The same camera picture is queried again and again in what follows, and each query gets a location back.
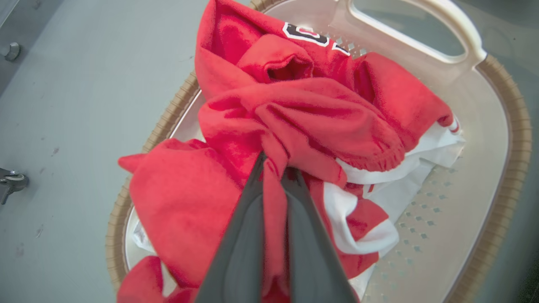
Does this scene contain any beige plastic laundry basket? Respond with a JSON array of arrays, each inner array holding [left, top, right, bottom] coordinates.
[[105, 0, 532, 303]]

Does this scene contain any white and red garment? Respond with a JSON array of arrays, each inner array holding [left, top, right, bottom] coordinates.
[[131, 116, 466, 300]]

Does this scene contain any metal caster wheel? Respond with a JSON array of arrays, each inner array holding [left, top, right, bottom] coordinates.
[[0, 168, 29, 205]]

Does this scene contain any red sweatshirt with lettering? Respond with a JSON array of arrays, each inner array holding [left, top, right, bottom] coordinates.
[[117, 0, 455, 303]]

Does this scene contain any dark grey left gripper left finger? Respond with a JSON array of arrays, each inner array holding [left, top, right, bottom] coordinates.
[[195, 151, 267, 303]]

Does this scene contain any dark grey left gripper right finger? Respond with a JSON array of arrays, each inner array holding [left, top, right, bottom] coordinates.
[[281, 167, 358, 303]]

